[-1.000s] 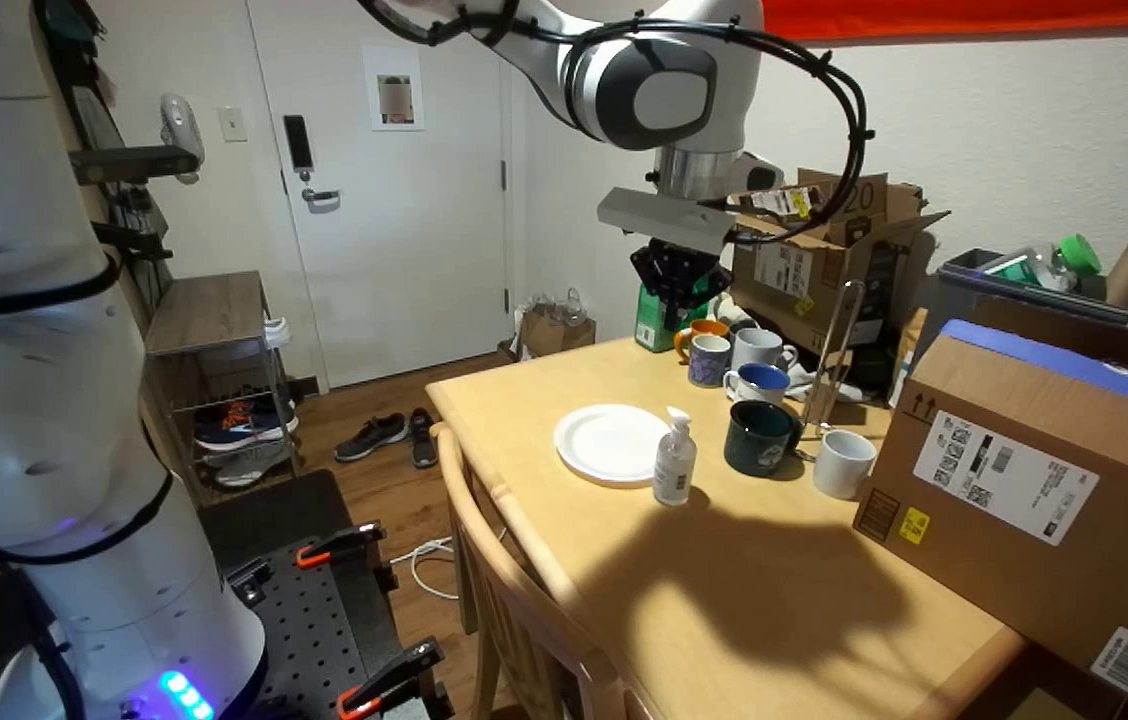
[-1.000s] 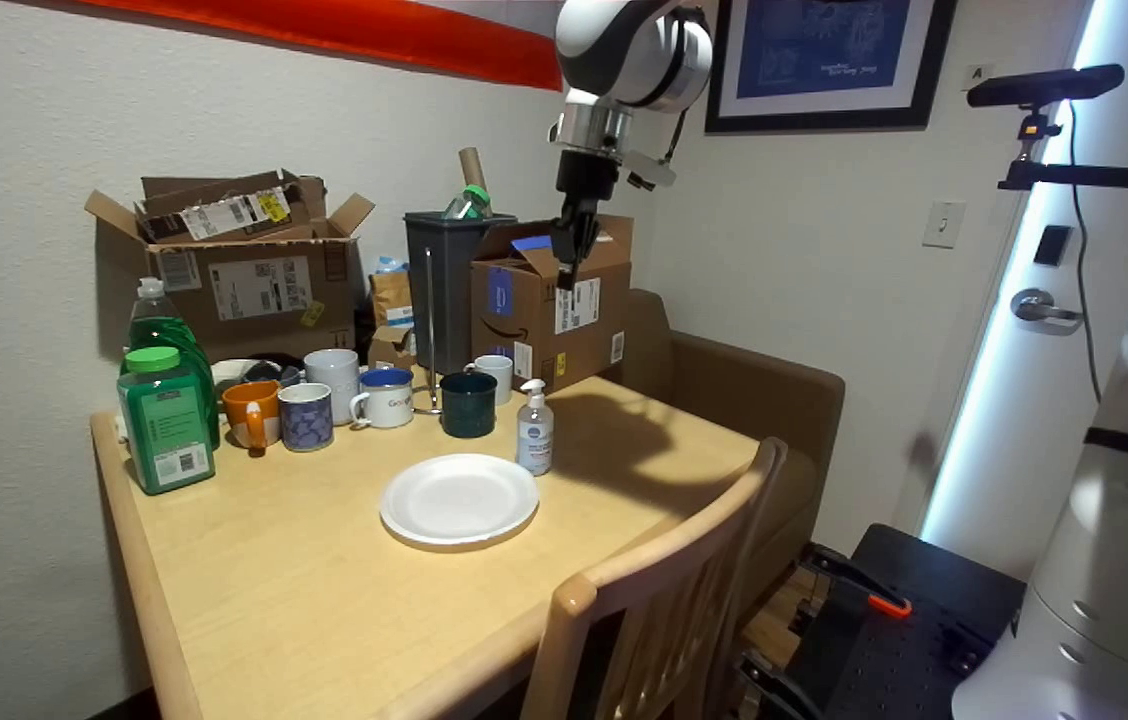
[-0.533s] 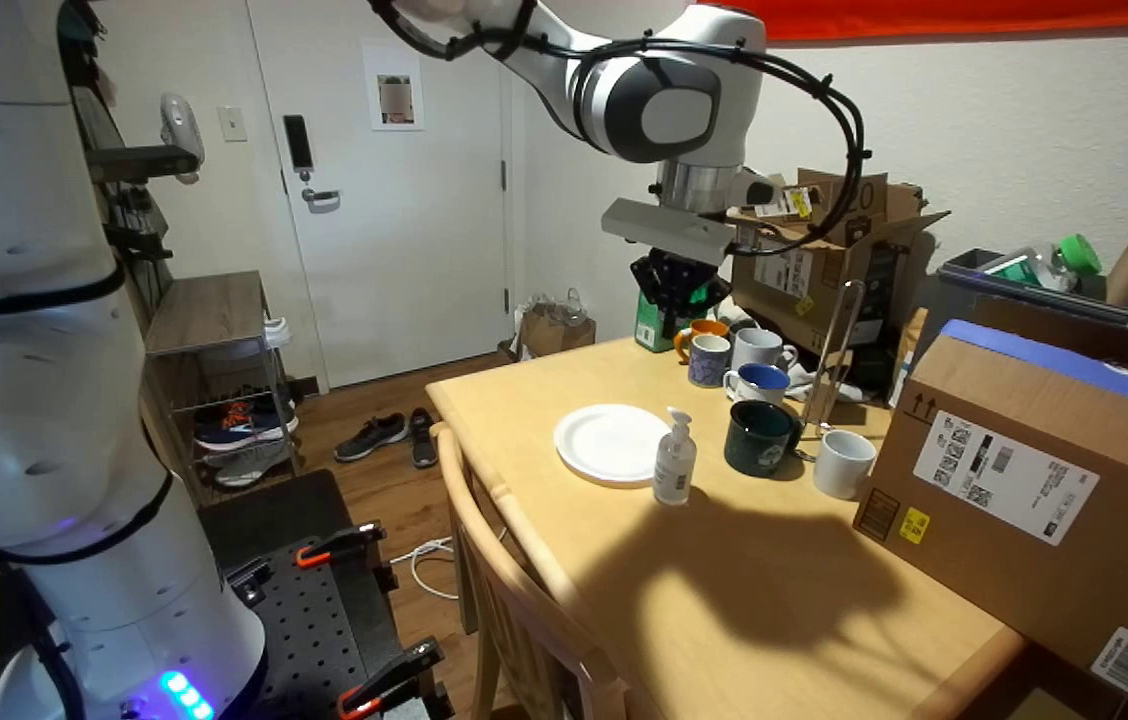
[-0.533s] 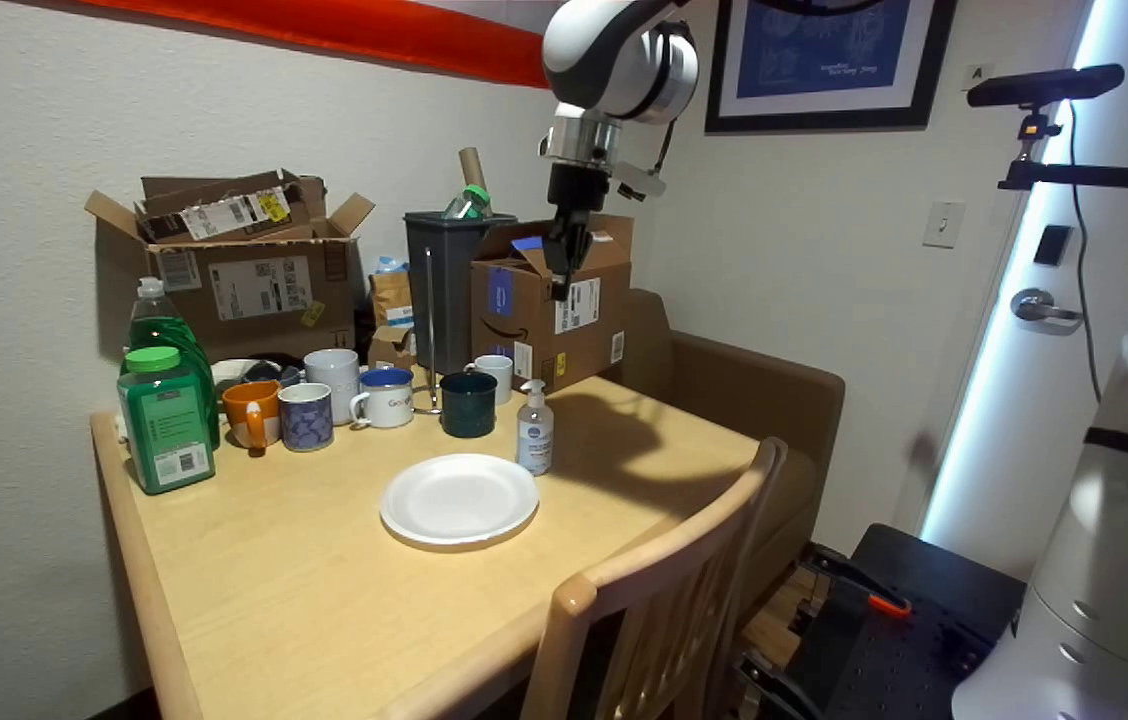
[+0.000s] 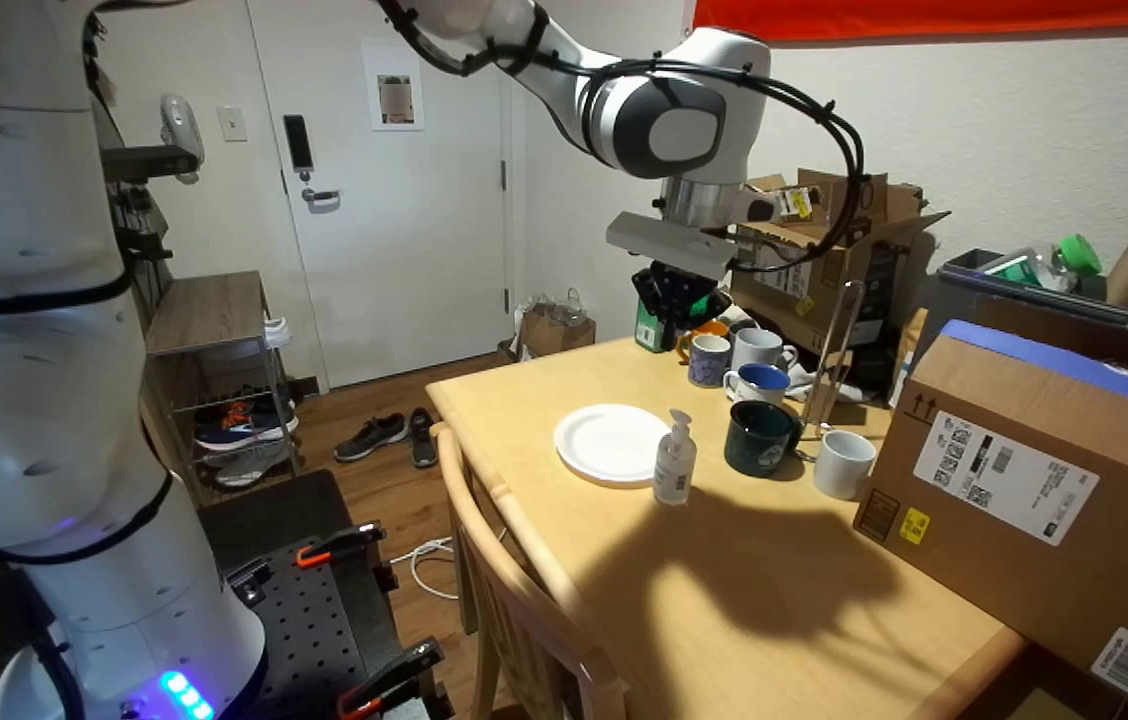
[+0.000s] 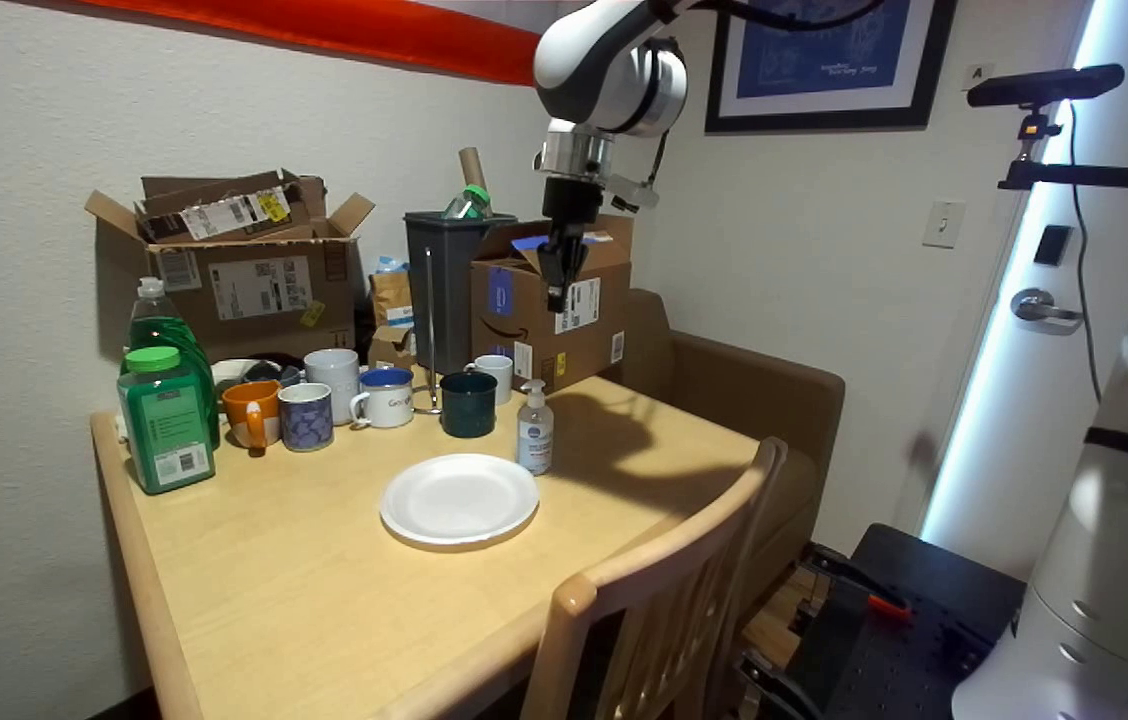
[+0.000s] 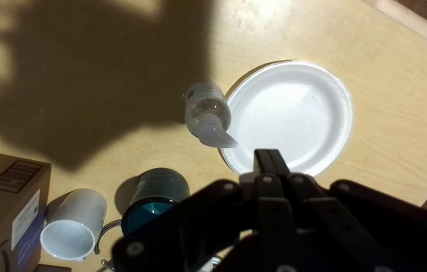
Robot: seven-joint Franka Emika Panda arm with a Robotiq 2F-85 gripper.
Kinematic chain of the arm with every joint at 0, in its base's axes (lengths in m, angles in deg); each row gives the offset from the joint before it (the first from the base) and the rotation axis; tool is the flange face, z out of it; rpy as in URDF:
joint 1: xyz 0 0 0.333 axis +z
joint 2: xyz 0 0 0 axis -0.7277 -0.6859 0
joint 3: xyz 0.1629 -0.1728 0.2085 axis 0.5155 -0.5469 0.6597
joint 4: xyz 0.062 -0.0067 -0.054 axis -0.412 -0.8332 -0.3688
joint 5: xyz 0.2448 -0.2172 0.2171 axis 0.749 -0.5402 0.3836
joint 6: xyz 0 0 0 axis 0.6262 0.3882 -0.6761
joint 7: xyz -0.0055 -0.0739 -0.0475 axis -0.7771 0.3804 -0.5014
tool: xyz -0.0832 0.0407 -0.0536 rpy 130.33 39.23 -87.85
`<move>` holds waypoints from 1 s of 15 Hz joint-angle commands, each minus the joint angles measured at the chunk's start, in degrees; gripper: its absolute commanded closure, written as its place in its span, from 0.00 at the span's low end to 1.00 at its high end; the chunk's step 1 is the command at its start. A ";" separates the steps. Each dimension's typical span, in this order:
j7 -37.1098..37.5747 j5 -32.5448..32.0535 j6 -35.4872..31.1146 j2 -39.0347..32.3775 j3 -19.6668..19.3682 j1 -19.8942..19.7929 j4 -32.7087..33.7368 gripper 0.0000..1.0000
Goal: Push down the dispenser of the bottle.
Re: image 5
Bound blue grey mug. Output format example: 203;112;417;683
685;332;738;393

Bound white door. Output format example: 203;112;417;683
241;0;516;393

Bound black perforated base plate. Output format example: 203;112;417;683
196;466;456;720

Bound orange black clamp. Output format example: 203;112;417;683
292;520;388;576
332;635;450;720

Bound plain white mug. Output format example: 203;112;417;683
813;427;880;502

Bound large cardboard box with labels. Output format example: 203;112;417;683
853;316;1128;712

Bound clear white pump bottle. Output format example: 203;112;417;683
651;407;700;511

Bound grey camera on stand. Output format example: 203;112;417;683
98;92;207;193

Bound red banner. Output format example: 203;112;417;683
688;0;1128;48

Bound dark green mug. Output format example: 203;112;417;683
722;394;807;479

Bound white foam plate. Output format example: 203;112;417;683
553;401;678;488

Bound wooden chair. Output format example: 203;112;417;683
428;418;635;720

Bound white mug with print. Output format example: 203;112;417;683
732;322;792;377

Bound grey bin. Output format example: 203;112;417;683
930;244;1128;359

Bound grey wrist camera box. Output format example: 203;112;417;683
606;206;744;289

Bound brown paper bag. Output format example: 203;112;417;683
516;292;601;359

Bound blue orange sneaker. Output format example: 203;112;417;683
187;394;301;457

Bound white floor cable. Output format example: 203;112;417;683
388;531;466;609

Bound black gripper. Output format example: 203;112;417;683
630;256;738;342

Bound green bag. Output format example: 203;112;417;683
632;301;678;356

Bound small portrait picture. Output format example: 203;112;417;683
371;67;425;133

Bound tall metal stand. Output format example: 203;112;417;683
803;277;868;430

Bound open stacked cardboard boxes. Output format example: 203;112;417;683
730;163;954;359

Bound green plastic item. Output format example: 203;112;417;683
1054;232;1110;284

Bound wooden shoe rack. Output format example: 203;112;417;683
141;269;313;502

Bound black door lock with handle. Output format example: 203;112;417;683
280;112;346;216

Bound black shoe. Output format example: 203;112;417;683
330;407;413;466
404;402;446;473

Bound white sneaker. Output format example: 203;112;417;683
207;434;301;490

